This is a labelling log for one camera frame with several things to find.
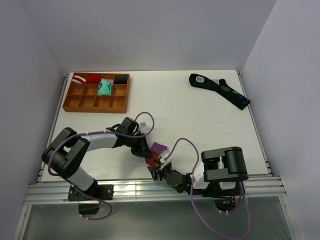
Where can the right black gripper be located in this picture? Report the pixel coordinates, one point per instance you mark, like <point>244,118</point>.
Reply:
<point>154,172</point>

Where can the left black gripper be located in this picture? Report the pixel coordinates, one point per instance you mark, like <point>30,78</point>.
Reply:
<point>142,150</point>

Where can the maroon purple striped sock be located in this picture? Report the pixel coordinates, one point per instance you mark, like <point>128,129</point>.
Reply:
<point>157,151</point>

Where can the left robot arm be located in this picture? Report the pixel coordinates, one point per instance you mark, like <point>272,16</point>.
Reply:
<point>65,154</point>

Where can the mint green rolled sock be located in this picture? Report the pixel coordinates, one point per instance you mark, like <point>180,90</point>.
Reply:
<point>104,88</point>

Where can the dark teal rolled sock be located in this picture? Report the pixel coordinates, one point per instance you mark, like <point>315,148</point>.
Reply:
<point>120,80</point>

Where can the brown wooden divider tray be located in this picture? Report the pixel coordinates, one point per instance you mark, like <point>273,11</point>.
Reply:
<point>83,98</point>

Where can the red white striped rolled sock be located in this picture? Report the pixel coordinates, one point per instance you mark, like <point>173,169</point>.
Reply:
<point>78,79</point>

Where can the black blue sock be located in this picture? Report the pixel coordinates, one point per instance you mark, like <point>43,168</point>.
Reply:
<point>221,87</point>

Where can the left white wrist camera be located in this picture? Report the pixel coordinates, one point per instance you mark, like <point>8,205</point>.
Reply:
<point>142,126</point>

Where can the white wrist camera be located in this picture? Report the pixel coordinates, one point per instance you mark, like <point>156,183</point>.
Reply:
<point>142,126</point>
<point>165,159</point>

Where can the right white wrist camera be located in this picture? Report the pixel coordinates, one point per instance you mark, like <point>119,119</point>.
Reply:
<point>165,159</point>

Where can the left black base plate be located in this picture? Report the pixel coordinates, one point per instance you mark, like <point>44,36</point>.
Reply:
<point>100,191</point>

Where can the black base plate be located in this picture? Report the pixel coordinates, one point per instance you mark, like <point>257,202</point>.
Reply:
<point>100,191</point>
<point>214,190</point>

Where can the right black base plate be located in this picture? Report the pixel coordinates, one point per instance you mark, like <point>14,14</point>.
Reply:
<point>214,190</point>

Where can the aluminium frame rail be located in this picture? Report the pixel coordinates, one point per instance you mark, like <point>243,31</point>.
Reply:
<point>47,193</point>

